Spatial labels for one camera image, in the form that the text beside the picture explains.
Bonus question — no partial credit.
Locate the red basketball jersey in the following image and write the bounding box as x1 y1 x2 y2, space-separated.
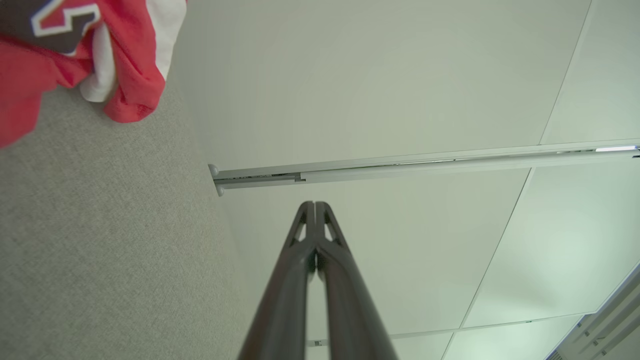
0 0 188 149

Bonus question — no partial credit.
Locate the grey partition post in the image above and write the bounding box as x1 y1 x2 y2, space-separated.
208 138 640 197

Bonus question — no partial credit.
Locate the grey metal partition corner frame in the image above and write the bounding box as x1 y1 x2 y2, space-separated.
545 265 640 360

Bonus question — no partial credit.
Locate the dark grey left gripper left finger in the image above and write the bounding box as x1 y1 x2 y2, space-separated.
239 201 317 360

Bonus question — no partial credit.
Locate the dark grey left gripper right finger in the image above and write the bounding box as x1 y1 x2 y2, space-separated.
315 201 398 360

